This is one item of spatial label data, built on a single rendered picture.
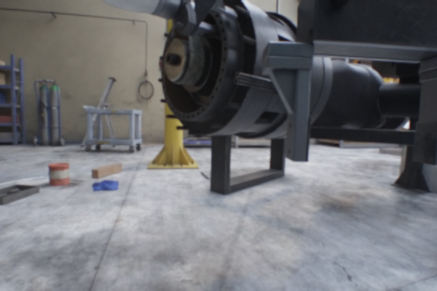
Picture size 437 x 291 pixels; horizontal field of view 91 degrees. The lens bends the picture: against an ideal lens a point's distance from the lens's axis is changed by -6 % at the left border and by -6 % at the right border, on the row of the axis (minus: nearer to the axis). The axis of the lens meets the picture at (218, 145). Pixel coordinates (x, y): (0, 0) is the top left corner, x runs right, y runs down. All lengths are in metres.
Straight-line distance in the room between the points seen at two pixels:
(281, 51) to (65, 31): 7.40
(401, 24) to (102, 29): 7.23
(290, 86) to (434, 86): 0.14
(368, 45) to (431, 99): 0.09
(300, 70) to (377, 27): 0.07
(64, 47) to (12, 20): 1.37
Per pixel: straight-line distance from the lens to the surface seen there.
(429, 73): 0.30
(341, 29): 0.22
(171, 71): 0.84
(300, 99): 0.21
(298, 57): 0.21
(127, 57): 7.04
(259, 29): 0.76
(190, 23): 0.62
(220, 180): 2.09
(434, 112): 0.29
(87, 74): 7.13
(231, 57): 0.72
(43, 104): 6.82
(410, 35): 0.26
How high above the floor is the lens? 0.64
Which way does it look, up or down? 5 degrees down
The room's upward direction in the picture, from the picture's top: 2 degrees clockwise
